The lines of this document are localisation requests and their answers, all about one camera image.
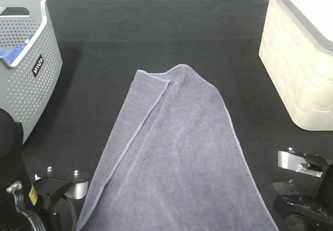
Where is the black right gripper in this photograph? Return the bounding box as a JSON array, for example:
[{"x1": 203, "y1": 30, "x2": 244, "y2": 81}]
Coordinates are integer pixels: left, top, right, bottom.
[{"x1": 272, "y1": 147, "x2": 332, "y2": 230}]

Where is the grey perforated laundry basket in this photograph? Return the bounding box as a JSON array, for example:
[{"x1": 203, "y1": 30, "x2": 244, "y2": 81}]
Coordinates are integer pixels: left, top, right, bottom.
[{"x1": 1, "y1": 0, "x2": 62, "y2": 140}]

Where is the black table mat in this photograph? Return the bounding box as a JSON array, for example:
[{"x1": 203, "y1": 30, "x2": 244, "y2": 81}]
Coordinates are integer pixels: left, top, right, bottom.
[{"x1": 22, "y1": 0, "x2": 332, "y2": 230}]

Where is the cream plastic storage bin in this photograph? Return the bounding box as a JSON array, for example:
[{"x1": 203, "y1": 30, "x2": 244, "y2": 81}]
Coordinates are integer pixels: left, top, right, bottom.
[{"x1": 259, "y1": 0, "x2": 332, "y2": 131}]

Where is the blue towel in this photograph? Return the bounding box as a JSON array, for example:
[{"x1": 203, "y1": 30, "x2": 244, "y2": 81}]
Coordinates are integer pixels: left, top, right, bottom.
[{"x1": 1, "y1": 34, "x2": 33, "y2": 65}]

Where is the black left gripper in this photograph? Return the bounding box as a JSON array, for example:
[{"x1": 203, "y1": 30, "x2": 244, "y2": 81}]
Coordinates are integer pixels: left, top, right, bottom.
[{"x1": 6, "y1": 166, "x2": 89, "y2": 231}]

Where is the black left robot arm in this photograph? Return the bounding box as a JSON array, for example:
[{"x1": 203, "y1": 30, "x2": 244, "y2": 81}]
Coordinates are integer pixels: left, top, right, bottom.
[{"x1": 1, "y1": 109, "x2": 89, "y2": 230}]

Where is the grey towel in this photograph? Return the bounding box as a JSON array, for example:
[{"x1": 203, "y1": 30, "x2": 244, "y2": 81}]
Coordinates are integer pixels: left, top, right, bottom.
[{"x1": 78, "y1": 65, "x2": 277, "y2": 230}]

